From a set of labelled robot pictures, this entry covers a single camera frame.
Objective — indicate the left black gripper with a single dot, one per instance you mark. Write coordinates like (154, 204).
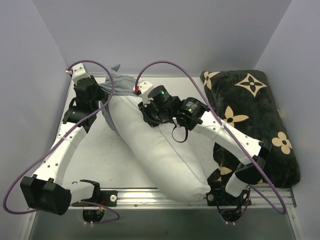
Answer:
(94, 90)

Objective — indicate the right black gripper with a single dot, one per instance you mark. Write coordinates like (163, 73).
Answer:
(146, 113)

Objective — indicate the grey pillowcase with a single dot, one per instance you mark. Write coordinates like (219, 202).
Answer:
(123, 86)

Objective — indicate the white pillow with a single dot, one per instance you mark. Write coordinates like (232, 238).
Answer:
(173, 167)

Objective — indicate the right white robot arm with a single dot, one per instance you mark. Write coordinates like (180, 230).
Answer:
(193, 115)

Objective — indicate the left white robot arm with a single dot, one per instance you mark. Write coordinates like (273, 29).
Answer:
(44, 190)

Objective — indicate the black floral plush pillow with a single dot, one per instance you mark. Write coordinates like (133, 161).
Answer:
(244, 100)

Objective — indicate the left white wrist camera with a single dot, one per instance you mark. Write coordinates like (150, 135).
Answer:
(77, 73)

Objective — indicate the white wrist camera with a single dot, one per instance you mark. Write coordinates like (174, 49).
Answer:
(77, 73)
(143, 89)

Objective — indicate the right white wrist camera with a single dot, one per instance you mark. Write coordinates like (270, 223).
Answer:
(143, 89)

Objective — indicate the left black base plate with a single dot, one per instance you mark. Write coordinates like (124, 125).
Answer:
(106, 198)

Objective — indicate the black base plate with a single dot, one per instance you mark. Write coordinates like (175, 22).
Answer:
(218, 197)
(106, 198)

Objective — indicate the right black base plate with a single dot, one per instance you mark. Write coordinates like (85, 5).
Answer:
(218, 197)

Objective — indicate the aluminium front rail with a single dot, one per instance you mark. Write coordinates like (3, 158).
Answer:
(152, 198)

